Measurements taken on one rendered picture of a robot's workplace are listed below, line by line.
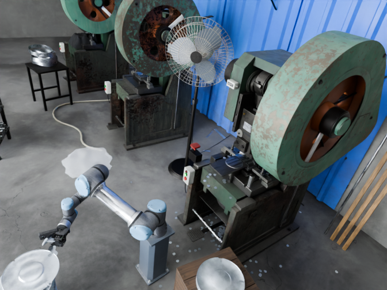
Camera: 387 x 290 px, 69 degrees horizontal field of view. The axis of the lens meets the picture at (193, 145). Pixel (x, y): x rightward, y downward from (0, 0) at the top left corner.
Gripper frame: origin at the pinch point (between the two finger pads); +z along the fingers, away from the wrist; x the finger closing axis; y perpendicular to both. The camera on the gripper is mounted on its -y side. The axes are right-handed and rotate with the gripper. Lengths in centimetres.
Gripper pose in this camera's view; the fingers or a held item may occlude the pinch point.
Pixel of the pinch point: (43, 253)
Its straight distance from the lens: 204.1
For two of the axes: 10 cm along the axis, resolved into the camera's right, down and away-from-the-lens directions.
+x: -1.2, 8.3, 5.5
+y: 9.9, 1.6, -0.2
